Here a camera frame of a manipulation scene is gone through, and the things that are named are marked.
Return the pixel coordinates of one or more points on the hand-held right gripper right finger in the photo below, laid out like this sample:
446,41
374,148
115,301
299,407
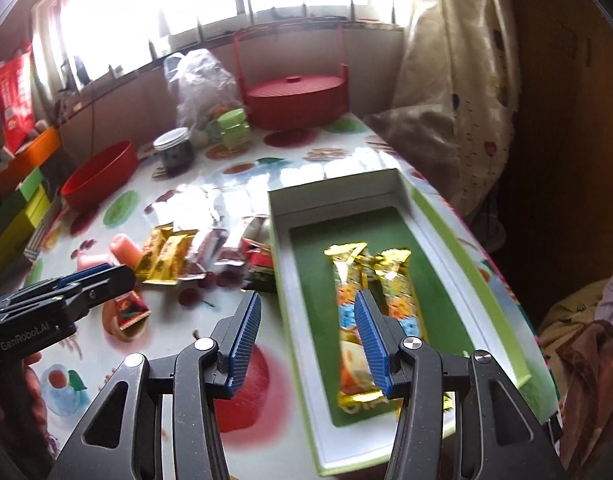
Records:
374,345

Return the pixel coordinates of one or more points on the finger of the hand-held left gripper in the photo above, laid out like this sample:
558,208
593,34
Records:
111,285
86,276

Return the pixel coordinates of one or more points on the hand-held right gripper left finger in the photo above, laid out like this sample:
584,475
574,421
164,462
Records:
244,345

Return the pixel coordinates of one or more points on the yellow snack packet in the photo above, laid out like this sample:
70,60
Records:
171,260
149,255

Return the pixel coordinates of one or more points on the long gold snack bar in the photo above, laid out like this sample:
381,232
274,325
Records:
346,280
401,290

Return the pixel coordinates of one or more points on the green and white cardboard box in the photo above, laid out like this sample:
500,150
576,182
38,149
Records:
306,260

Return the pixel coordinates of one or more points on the person's left hand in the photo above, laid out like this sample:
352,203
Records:
35,365

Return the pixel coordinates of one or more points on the small red and yellow packet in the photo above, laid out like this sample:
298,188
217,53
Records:
131,311

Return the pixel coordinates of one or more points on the striped box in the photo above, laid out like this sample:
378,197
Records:
41,237

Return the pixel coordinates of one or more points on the yellow-green box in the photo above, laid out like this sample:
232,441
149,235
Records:
16,225

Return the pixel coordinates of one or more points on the red bowl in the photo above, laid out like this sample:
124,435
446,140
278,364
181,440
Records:
99,180

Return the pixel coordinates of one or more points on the orange box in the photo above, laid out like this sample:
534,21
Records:
34,152

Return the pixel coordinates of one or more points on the dark jar with silver lid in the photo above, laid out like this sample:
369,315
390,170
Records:
174,152

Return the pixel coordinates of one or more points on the red snack bag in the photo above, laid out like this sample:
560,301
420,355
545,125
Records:
15,100

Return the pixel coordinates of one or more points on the green jar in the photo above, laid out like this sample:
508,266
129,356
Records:
234,127

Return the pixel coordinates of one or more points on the pile of clothes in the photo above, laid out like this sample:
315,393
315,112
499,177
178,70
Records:
586,340

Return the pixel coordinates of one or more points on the clear plastic bag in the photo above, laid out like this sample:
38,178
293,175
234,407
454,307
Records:
201,85

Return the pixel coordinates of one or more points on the red basket with lid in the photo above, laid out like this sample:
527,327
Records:
296,97

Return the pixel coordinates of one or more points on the cream patterned curtain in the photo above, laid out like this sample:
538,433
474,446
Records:
456,85

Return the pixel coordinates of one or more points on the window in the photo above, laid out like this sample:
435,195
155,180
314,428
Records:
186,0

